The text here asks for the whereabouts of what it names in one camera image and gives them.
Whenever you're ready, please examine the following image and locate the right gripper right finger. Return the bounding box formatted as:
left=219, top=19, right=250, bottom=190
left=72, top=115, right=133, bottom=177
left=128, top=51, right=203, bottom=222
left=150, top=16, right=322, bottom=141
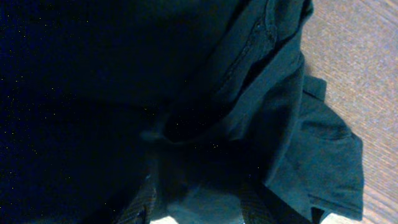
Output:
left=239, top=182, right=311, bottom=224

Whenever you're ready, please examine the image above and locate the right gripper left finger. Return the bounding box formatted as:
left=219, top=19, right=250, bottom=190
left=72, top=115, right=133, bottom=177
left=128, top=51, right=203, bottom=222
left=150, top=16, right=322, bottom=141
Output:
left=114, top=175, right=157, bottom=224

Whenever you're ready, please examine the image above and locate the black t-shirt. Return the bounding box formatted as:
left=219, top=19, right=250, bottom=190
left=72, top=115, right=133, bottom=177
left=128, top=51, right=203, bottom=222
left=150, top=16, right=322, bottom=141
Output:
left=1, top=0, right=364, bottom=223

